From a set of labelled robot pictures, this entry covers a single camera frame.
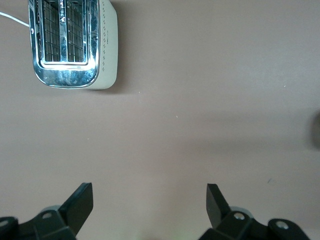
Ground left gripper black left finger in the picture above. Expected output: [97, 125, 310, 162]
[0, 182, 94, 240]

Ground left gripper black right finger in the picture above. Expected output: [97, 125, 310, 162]
[199, 183, 311, 240]

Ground brown table cover mat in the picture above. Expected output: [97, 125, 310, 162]
[0, 0, 320, 240]

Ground beige chrome two-slot toaster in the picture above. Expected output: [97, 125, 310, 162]
[27, 0, 118, 91]

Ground white toaster power cable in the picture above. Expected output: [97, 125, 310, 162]
[0, 11, 30, 27]

